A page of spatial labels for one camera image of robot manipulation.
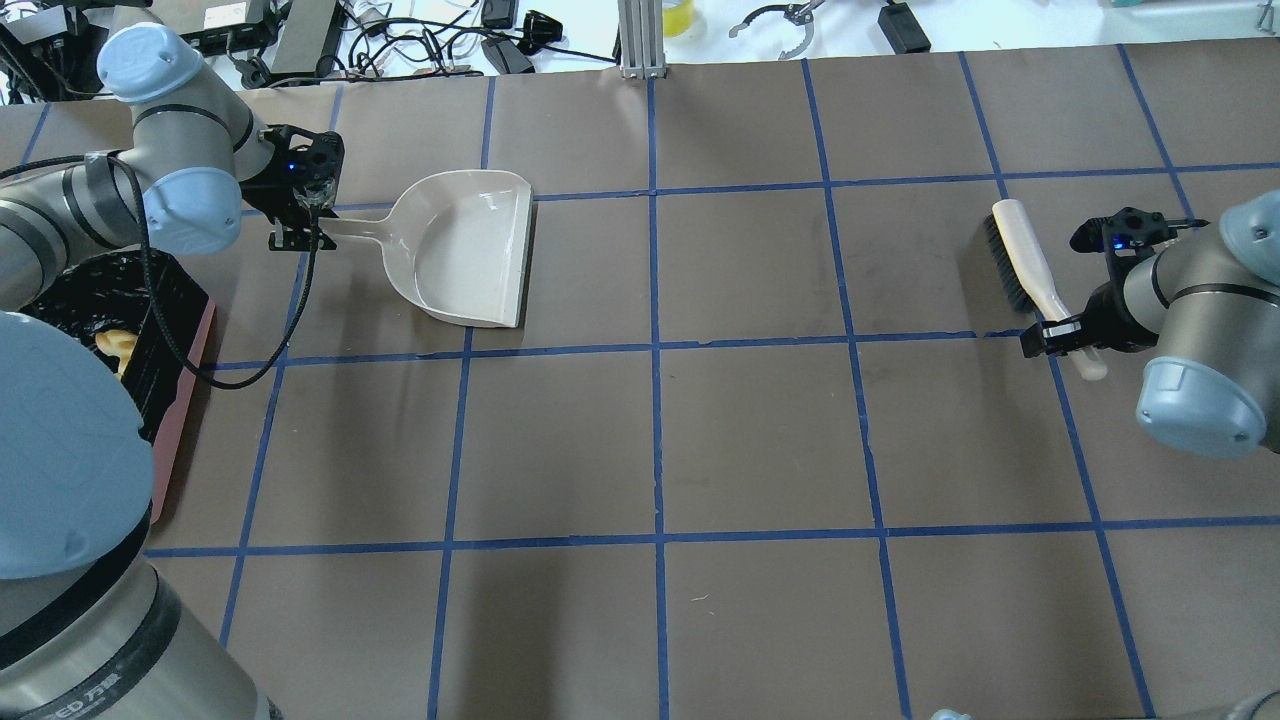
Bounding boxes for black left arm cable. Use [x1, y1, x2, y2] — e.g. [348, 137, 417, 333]
[0, 155, 326, 391]

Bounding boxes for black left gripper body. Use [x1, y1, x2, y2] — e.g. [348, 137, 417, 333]
[239, 126, 346, 236]

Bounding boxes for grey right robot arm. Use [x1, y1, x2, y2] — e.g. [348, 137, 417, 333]
[996, 190, 1279, 719]

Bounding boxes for beige hand brush black bristles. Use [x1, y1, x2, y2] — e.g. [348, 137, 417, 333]
[986, 199, 1108, 380]

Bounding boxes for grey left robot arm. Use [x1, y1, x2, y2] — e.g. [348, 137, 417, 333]
[3, 22, 344, 719]

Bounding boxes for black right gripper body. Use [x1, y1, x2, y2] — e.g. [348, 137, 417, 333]
[1068, 206, 1210, 351]

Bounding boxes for bin with black bag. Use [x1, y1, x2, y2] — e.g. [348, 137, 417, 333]
[20, 250, 216, 524]

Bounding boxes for pale curved melon rind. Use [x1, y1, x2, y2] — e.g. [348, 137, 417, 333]
[93, 328, 140, 380]

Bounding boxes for beige plastic dustpan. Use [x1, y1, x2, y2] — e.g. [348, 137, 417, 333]
[320, 169, 535, 329]

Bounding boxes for aluminium frame post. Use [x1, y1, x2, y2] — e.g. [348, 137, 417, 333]
[617, 0, 668, 79]

